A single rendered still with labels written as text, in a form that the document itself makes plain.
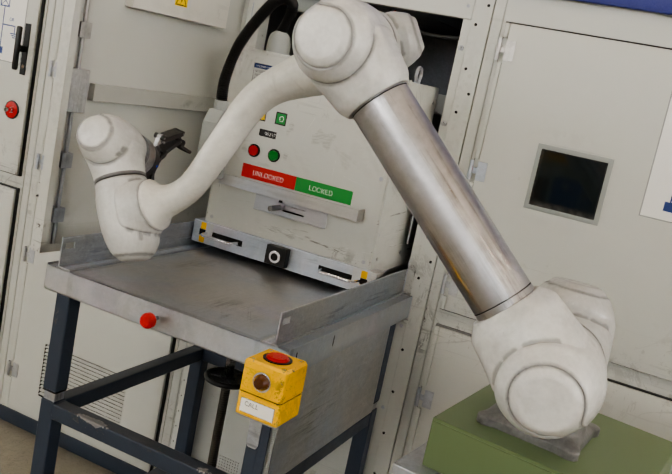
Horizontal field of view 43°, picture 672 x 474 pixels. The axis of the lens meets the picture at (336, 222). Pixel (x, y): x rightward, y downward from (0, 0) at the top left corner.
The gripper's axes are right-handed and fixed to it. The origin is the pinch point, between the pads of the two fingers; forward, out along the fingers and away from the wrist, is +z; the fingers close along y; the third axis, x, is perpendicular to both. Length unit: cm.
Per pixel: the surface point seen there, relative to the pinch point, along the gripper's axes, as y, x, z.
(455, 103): -48, 51, 22
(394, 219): -15, 49, 24
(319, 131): -25.9, 24.0, 13.9
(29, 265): 45, -60, 68
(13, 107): 1, -85, 58
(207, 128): -14.6, -1.2, 9.7
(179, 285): 21.7, 16.1, -5.9
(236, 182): -5.9, 8.8, 18.4
